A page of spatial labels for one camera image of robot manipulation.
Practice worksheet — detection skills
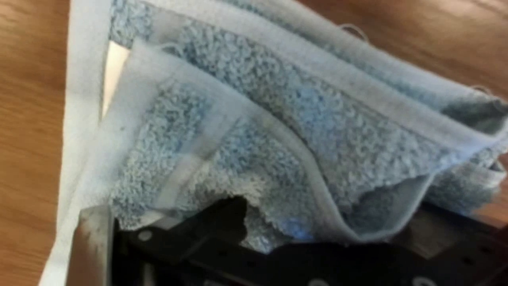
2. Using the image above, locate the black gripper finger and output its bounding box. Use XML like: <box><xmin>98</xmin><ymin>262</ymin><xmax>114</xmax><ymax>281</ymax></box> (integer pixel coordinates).
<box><xmin>204</xmin><ymin>196</ymin><xmax>249</xmax><ymax>240</ymax></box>

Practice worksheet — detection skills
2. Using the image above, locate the blue terry towel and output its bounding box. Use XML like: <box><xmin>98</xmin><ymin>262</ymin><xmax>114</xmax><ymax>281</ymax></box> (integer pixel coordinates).
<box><xmin>38</xmin><ymin>0</ymin><xmax>508</xmax><ymax>286</ymax></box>

